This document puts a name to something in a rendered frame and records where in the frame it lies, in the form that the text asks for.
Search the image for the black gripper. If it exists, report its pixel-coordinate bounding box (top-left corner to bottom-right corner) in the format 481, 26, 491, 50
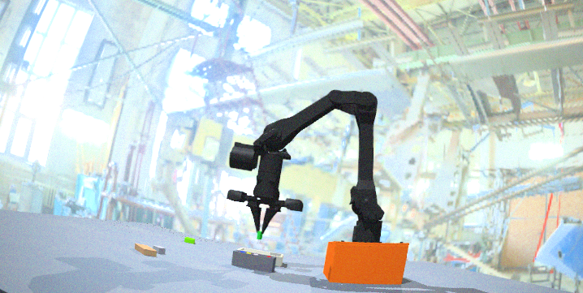
227, 172, 303, 234

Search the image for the white rectangular tray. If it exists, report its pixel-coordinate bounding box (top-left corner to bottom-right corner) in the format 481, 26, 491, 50
237, 248, 283, 267

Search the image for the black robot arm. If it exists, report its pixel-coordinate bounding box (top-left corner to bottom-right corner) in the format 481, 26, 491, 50
229, 89, 385, 243

